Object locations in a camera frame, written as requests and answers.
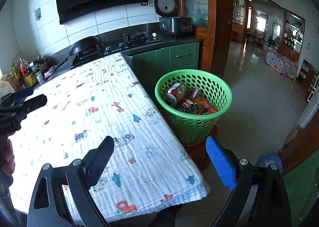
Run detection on orange snack wrapper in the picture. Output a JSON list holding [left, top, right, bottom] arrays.
[[191, 88, 219, 115]]

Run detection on black small box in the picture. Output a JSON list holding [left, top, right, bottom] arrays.
[[179, 98, 199, 114]]

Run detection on red cola can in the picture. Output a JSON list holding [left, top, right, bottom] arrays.
[[162, 82, 187, 107]]

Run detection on green kitchen cabinets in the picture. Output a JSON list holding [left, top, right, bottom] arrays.
[[128, 42, 200, 95]]

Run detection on person's left hand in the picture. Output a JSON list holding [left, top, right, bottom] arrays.
[[1, 132, 15, 197]]

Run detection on brown sack on counter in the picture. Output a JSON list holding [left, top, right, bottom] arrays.
[[0, 74, 21, 97]]

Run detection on white condiment jar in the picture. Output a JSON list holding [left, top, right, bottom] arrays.
[[34, 68, 43, 82]]

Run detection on pink cloth on counter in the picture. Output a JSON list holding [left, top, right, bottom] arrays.
[[44, 66, 57, 78]]

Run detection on white patterned tablecloth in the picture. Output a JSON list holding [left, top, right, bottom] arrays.
[[10, 53, 210, 222]]

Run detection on green plastic waste basket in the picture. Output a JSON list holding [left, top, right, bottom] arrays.
[[155, 69, 232, 146]]

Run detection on polka dot play tent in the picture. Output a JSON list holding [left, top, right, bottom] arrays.
[[265, 50, 298, 80]]

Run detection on black gas stove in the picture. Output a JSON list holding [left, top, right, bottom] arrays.
[[71, 31, 163, 65]]

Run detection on black rice cooker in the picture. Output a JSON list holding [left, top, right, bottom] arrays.
[[154, 0, 192, 37]]

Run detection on wooden glass display cabinet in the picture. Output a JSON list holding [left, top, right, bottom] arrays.
[[178, 0, 233, 78]]

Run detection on black wok with handle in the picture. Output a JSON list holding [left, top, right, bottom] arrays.
[[56, 36, 105, 69]]

